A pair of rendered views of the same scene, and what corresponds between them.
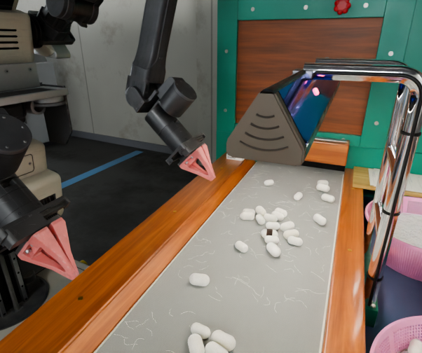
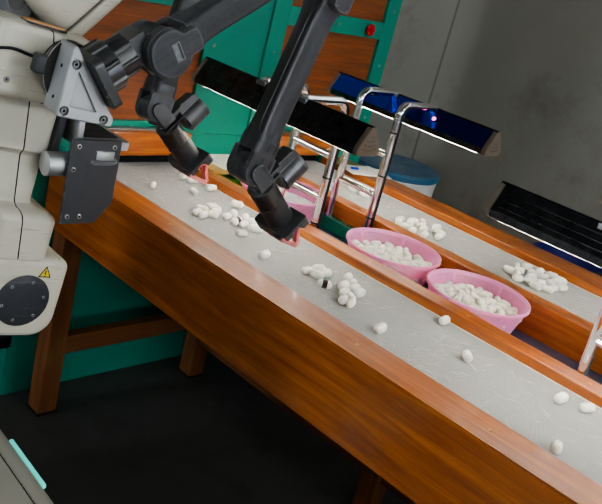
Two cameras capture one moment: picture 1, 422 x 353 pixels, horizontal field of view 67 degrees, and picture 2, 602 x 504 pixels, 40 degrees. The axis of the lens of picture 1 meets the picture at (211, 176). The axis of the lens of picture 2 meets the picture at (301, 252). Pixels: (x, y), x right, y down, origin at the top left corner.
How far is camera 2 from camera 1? 1.82 m
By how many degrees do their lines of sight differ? 68
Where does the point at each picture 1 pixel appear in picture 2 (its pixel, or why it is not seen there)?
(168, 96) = (197, 112)
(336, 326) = (337, 245)
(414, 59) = (226, 51)
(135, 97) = (165, 113)
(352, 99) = (182, 86)
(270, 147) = (370, 149)
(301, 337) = (328, 258)
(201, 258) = (236, 248)
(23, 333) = (273, 297)
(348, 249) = not seen: hidden behind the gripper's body
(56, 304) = (254, 285)
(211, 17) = not seen: outside the picture
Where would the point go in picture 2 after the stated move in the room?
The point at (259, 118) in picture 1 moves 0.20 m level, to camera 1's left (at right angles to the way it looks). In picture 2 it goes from (370, 138) to (343, 149)
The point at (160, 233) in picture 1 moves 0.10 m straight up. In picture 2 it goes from (201, 239) to (210, 199)
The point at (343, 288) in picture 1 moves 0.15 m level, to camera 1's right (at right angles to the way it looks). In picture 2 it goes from (315, 232) to (333, 220)
